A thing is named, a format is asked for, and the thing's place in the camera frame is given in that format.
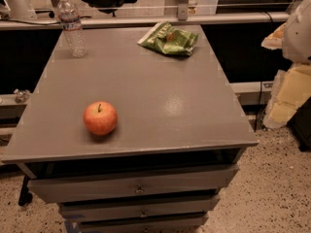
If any clear plastic water bottle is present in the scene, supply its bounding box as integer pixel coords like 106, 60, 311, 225
57, 0, 86, 57

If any top grey drawer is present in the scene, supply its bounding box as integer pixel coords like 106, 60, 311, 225
28, 164, 239, 203

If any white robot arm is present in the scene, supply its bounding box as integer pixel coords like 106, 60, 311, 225
261, 0, 311, 129

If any grey drawer cabinet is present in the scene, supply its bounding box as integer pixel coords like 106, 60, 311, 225
0, 24, 259, 233

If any small crumpled foil object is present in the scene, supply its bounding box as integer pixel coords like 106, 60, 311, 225
14, 89, 30, 103

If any bottom grey drawer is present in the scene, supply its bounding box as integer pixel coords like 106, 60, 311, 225
79, 213, 207, 233

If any grey metal rail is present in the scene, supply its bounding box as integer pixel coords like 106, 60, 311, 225
0, 12, 290, 31

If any middle grey drawer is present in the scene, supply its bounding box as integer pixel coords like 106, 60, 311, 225
59, 194, 220, 222

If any grey drawer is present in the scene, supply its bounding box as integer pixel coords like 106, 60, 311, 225
79, 213, 207, 233
28, 164, 239, 203
59, 194, 220, 222

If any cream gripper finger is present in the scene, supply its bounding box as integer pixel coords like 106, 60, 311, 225
261, 23, 286, 50
263, 63, 311, 129

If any green jalapeno chip bag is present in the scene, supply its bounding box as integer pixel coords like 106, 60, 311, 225
137, 21, 199, 56

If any black hanging cable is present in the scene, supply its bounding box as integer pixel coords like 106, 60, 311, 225
254, 81, 264, 133

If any red apple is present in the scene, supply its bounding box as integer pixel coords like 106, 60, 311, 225
84, 101, 118, 136

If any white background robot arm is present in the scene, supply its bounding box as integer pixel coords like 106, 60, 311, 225
6, 0, 37, 19

